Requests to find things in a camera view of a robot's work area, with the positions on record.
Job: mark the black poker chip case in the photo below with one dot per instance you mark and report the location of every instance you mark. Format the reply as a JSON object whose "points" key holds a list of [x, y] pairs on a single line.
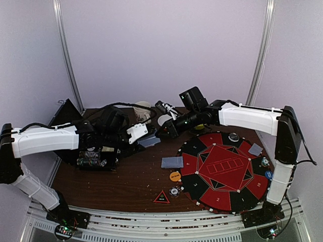
{"points": [[68, 113]]}

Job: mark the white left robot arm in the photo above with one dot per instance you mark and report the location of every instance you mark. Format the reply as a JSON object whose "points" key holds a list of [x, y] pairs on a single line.
{"points": [[67, 137]]}

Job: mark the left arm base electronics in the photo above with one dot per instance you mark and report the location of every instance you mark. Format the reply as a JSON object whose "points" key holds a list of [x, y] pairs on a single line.
{"points": [[68, 225]]}

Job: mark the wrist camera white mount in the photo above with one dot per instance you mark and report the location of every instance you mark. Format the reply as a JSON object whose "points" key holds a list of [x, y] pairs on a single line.
{"points": [[136, 132], [166, 108]]}

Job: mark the poker chip stack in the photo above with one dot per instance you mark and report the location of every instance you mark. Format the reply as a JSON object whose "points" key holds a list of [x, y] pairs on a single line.
{"points": [[264, 162], [174, 191]]}

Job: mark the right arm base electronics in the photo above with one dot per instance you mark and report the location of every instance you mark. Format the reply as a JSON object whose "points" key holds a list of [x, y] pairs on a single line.
{"points": [[266, 214]]}

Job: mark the front poker chip stacks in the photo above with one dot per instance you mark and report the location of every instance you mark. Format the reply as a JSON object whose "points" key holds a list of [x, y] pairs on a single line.
{"points": [[90, 159]]}

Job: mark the left aluminium frame post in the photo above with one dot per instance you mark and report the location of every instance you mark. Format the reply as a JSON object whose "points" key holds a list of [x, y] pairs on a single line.
{"points": [[66, 55]]}

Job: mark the orange big blind button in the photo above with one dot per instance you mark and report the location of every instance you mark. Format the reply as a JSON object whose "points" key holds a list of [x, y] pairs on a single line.
{"points": [[175, 176]]}

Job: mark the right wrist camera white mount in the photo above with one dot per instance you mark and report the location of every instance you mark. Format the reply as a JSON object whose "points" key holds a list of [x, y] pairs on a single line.
{"points": [[166, 108]]}

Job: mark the blue small blind button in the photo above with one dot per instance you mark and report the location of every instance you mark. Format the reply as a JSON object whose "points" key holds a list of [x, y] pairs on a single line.
{"points": [[269, 175]]}

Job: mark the white orange bowl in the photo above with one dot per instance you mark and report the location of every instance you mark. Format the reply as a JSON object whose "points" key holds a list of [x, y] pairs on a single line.
{"points": [[162, 119]]}

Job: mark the blue grey cloth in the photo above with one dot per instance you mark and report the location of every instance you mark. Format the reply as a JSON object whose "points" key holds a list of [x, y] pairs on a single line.
{"points": [[148, 142]]}

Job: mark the ceramic coral pattern mug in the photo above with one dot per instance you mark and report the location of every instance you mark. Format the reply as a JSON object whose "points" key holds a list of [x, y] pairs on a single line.
{"points": [[142, 114]]}

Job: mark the aluminium front table rail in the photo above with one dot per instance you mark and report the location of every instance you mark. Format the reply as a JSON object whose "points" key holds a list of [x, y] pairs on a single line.
{"points": [[187, 226]]}

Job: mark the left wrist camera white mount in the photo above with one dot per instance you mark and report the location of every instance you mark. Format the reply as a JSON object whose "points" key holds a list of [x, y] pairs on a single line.
{"points": [[136, 132]]}

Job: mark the black red triangular all-in marker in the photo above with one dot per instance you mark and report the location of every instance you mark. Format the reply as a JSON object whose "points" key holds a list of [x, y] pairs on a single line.
{"points": [[162, 198]]}

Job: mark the aluminium frame post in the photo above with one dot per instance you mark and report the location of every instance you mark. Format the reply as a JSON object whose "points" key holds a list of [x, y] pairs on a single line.
{"points": [[264, 46], [66, 55]]}

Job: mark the red black poker mat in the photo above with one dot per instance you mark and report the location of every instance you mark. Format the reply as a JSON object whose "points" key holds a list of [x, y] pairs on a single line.
{"points": [[222, 175]]}

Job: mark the dealt card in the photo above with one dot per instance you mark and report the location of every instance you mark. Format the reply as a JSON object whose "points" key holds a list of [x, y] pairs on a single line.
{"points": [[255, 149], [172, 162]]}

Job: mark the black round dealer puck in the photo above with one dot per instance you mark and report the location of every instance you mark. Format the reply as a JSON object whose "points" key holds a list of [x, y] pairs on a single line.
{"points": [[233, 137]]}

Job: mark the right aluminium frame post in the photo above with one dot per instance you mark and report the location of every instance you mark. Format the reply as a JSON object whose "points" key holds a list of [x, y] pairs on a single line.
{"points": [[264, 46]]}

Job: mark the lime green bowl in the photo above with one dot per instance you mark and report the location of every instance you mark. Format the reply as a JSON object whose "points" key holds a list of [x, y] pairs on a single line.
{"points": [[199, 127]]}

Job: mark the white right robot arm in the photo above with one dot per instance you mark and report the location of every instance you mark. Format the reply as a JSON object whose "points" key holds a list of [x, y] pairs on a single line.
{"points": [[279, 123]]}

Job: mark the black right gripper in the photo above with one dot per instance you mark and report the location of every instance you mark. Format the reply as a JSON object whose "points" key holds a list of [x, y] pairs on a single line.
{"points": [[170, 126]]}

